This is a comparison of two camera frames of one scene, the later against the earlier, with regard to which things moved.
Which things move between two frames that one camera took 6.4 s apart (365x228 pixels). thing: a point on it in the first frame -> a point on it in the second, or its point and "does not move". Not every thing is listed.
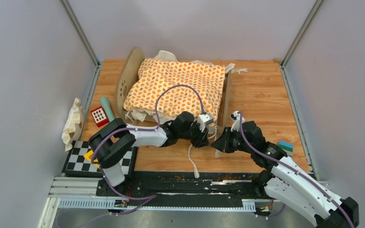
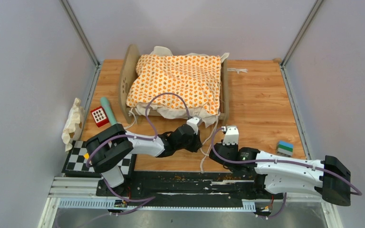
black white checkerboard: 78,164 does not move
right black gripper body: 232,142 -> 234,147
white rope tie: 196,171 -> 210,147
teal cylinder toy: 105,103 does not move
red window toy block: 100,117 does not move
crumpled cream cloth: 73,126 does not move
